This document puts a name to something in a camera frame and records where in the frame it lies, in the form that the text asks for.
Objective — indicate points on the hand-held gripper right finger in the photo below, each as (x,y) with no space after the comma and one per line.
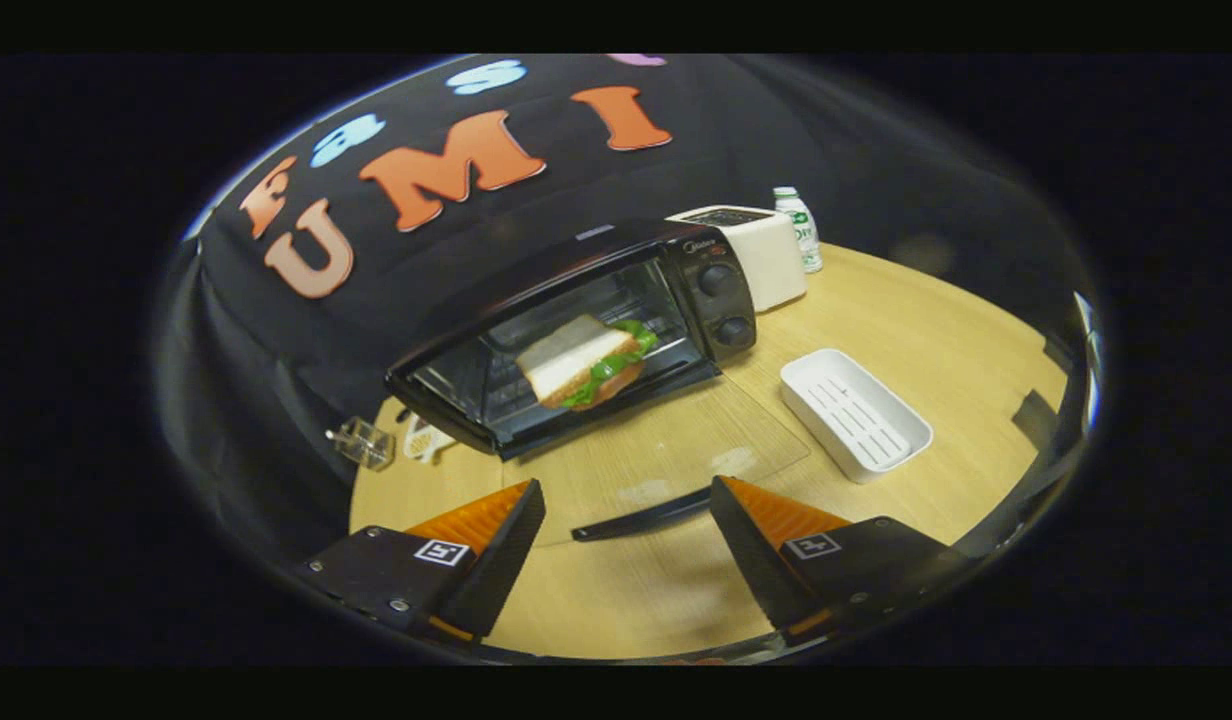
(758,575)

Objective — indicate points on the lettuce sandwich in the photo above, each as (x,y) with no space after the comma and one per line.
(566,355)

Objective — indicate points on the white green-label bottle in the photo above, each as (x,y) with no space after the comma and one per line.
(804,235)

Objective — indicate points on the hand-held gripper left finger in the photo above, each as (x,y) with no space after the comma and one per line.
(498,570)

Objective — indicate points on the small white patterned card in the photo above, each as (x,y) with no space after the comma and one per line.
(424,440)

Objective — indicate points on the black toaster oven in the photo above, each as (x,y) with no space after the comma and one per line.
(711,265)

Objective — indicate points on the white pop-up toaster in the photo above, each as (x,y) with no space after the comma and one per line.
(776,265)

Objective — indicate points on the white plastic tray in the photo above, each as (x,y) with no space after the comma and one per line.
(856,415)

